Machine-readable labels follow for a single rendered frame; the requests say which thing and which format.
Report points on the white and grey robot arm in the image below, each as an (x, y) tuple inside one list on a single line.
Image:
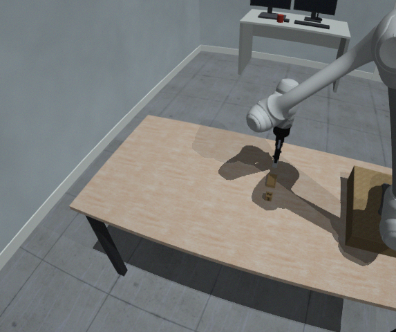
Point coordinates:
[(379, 45)]

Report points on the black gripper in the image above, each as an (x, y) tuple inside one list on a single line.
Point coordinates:
[(280, 136)]

